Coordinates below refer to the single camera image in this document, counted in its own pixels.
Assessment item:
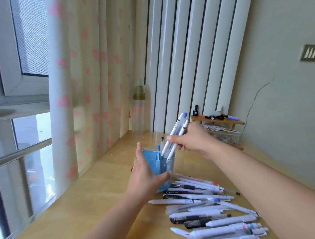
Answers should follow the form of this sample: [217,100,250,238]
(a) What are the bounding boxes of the person's right hand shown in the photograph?
[168,122,217,158]

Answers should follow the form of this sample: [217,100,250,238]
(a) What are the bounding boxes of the person's left hand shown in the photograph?
[126,141,173,204]

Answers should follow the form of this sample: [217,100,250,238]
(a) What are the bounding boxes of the blue pen holder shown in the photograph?
[142,145,176,194]

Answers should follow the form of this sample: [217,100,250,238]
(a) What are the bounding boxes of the white pen with blue button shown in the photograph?
[161,112,188,156]

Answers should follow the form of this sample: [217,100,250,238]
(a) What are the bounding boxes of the person's right forearm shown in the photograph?
[202,141,315,239]

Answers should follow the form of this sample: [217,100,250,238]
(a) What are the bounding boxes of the person's left forearm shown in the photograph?
[82,192,149,239]

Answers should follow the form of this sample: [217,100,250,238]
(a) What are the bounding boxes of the clear plastic box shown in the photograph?
[203,124,243,145]

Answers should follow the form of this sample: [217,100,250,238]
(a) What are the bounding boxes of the clear bottle with green band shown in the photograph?
[131,79,146,135]

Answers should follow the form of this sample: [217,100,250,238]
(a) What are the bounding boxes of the pile of pens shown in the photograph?
[148,172,270,239]

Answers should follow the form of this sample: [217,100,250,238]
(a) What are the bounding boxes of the purple pen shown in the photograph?
[221,113,240,121]

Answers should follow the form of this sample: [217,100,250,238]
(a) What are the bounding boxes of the wooden corner shelf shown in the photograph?
[190,114,246,151]

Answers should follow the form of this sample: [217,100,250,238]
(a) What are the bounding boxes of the white radiator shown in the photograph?
[145,0,252,135]

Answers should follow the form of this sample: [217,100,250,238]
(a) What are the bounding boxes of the cream curtain with pink hearts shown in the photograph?
[46,0,139,181]

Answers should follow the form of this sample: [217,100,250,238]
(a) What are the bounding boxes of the metal window rail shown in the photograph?
[0,137,53,168]

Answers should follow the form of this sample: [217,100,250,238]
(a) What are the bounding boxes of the grey wall plate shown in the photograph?
[299,44,315,62]

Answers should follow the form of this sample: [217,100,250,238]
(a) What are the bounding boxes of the white window frame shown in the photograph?
[0,0,54,239]

